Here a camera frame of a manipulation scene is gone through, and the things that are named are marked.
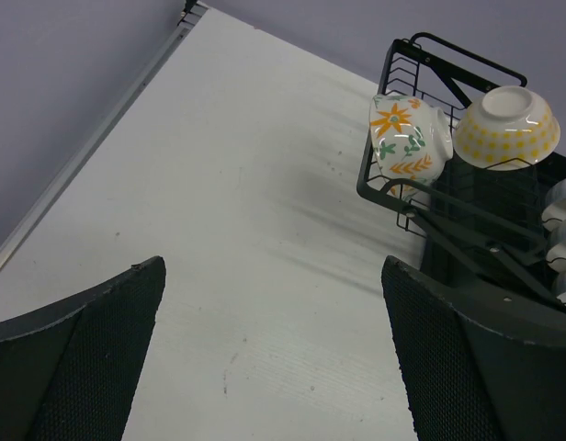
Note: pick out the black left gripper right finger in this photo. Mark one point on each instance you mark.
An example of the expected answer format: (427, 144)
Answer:
(478, 362)

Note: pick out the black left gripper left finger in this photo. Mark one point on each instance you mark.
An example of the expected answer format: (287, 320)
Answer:
(69, 370)

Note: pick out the black drain tray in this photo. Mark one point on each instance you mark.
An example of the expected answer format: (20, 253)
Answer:
(489, 229)

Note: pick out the light blue bowl back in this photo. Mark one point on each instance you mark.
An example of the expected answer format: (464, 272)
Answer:
(555, 206)

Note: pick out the floral orange green bowl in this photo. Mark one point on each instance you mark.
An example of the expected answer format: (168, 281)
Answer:
(410, 139)

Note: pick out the yellow dotted white bowl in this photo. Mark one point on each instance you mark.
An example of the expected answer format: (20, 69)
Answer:
(507, 129)

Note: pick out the black wire dish rack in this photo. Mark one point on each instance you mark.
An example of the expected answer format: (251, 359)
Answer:
(449, 76)

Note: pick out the aluminium table edge rail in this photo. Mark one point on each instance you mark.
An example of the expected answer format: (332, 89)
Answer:
(69, 71)

